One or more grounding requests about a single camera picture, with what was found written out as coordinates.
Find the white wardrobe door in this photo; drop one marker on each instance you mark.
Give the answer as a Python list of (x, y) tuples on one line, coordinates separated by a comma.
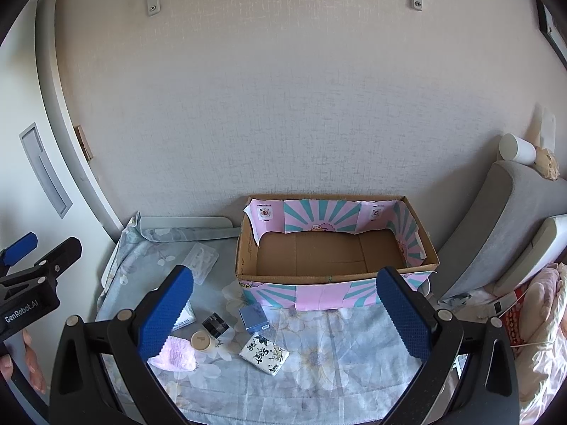
[(38, 193)]

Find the floral tissue pack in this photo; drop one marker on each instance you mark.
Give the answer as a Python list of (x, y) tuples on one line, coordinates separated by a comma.
[(264, 354)]

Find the beige round jar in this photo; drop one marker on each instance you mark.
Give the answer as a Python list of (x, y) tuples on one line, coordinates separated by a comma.
[(203, 342)]

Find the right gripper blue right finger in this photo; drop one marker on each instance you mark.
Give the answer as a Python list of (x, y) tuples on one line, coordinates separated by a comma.
[(434, 340)]

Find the pink fluffy cloth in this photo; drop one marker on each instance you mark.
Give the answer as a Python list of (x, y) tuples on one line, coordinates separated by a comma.
[(177, 355)]

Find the black cosmetic jar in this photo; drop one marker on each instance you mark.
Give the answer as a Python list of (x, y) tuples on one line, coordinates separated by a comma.
[(215, 325)]

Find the pink teal cardboard box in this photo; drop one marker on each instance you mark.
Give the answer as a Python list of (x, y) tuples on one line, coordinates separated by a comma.
[(307, 252)]

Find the small blue box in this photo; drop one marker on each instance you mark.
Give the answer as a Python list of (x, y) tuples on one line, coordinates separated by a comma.
[(253, 318)]

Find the white pillow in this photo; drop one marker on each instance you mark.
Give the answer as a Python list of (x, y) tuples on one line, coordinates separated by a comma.
[(544, 248)]

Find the floral grey bed sheet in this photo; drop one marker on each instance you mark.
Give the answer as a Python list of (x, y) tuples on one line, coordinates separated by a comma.
[(345, 366)]

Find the seashell ornament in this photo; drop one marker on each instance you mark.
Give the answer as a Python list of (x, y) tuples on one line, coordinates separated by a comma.
[(546, 164)]

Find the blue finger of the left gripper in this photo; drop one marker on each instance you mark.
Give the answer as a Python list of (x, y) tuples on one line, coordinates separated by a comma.
[(19, 249), (53, 264)]

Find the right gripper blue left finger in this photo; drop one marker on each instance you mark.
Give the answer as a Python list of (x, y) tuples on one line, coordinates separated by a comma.
[(135, 336)]

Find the clear plastic blister pack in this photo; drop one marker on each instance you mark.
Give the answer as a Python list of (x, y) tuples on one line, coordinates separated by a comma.
[(200, 261)]

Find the red white box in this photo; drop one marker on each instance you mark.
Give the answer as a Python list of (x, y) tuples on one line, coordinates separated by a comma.
[(508, 309)]

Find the white blue medicine box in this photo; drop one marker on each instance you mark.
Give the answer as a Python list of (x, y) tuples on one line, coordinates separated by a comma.
[(185, 319)]

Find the person's left hand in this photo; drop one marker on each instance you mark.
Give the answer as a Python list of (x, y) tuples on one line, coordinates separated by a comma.
[(36, 378)]

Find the pink blanket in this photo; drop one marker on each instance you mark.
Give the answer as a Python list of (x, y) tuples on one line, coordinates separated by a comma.
[(540, 360)]

